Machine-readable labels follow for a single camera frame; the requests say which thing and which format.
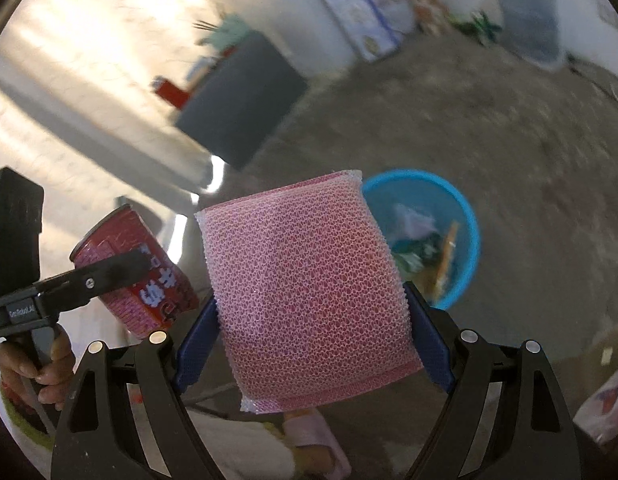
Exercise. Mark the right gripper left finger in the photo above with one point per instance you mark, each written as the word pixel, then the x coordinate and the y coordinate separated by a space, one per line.
pixel 125 418

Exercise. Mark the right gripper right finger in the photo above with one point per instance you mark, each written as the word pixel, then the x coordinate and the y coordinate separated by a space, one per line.
pixel 505 416

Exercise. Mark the clear plastic bag red print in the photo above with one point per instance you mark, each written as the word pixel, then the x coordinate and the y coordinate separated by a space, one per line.
pixel 411 224

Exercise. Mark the pink mesh sponge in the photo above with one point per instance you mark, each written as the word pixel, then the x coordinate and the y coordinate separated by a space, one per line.
pixel 311 306

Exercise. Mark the brown paper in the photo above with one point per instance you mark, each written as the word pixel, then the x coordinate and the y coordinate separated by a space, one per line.
pixel 439 275

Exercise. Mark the green plastic bottle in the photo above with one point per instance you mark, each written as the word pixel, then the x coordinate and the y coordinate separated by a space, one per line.
pixel 413 256

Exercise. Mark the blue mesh trash basket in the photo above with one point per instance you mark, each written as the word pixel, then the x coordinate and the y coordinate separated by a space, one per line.
pixel 432 195

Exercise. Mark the pink slipper foot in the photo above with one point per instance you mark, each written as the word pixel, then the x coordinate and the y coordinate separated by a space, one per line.
pixel 316 449

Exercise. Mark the red thermos bottle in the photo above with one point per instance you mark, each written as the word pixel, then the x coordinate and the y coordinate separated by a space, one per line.
pixel 169 92

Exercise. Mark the grey cabinet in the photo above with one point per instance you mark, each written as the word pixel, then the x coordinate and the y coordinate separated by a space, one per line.
pixel 242 101

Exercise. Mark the green glass bottles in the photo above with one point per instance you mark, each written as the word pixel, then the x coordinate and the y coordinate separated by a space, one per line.
pixel 478 26

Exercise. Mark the teal chopstick holder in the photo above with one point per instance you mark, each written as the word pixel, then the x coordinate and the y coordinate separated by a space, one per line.
pixel 231 30

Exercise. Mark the large water jug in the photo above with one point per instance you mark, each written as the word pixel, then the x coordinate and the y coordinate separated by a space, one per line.
pixel 531 30

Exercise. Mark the tissue paper pack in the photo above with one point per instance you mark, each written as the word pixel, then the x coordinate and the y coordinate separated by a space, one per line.
pixel 375 28

